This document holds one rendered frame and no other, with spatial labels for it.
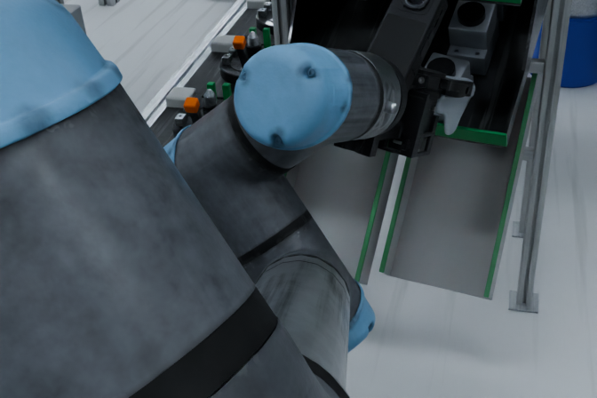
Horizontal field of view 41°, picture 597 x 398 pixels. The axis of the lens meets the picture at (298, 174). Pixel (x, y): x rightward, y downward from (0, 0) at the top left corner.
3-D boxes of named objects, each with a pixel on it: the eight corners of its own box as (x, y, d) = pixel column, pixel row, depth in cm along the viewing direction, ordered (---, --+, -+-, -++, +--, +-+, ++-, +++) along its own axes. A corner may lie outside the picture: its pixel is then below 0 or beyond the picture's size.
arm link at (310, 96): (203, 83, 59) (289, 17, 55) (278, 84, 68) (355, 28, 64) (251, 177, 57) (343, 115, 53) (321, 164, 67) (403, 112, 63)
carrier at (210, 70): (300, 112, 145) (297, 49, 138) (177, 103, 150) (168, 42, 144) (329, 57, 164) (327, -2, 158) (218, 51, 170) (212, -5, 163)
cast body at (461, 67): (452, 134, 88) (448, 94, 82) (416, 123, 90) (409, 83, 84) (481, 78, 91) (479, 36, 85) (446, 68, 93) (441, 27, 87)
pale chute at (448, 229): (492, 300, 95) (488, 297, 91) (386, 275, 100) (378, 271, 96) (540, 79, 99) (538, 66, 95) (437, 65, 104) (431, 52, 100)
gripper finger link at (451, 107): (457, 131, 87) (410, 129, 80) (471, 78, 86) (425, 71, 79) (481, 139, 85) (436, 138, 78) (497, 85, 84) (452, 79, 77)
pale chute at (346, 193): (368, 285, 98) (358, 282, 94) (272, 262, 103) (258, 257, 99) (419, 72, 103) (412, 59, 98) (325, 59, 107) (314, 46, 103)
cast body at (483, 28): (485, 76, 91) (483, 34, 85) (448, 71, 93) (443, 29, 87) (504, 22, 95) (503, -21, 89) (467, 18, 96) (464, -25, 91)
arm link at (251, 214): (199, 282, 64) (300, 220, 59) (122, 167, 64) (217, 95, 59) (242, 248, 71) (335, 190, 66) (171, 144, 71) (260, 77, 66)
